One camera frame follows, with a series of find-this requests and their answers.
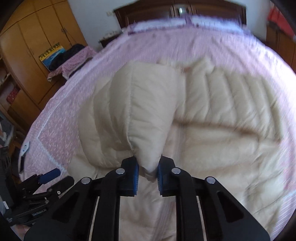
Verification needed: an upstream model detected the beige puffer jacket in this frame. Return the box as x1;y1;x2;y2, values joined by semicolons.
68;58;293;240

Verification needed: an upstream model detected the black clothes pile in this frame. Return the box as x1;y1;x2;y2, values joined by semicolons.
49;44;85;71

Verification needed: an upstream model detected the pink floral bedspread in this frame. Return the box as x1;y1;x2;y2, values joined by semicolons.
20;27;295;238

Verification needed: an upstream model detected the blue yellow book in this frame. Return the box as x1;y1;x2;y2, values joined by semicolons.
39;43;66;71

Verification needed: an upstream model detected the pink cloth covered stool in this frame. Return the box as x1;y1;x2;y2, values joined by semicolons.
47;46;97;82

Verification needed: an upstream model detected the dark bedside table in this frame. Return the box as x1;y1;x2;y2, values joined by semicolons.
98;31;122;48

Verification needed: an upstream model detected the orange wooden wardrobe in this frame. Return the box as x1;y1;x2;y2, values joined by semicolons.
1;1;87;133

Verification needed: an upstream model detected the dark wooden headboard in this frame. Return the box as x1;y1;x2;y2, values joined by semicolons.
113;0;247;28

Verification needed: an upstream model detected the wooden drawer cabinet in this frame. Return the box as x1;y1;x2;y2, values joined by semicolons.
266;24;295;72

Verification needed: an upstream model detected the right purple frilled pillow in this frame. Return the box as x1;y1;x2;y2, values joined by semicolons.
126;15;250;34

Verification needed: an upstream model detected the floral red curtain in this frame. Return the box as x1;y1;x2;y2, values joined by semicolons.
267;2;295;40

